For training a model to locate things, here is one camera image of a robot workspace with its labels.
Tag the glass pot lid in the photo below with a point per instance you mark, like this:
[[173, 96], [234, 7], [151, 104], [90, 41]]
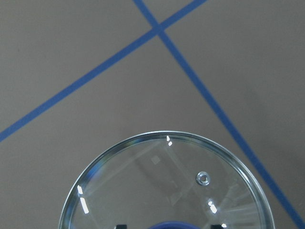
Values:
[[166, 180]]

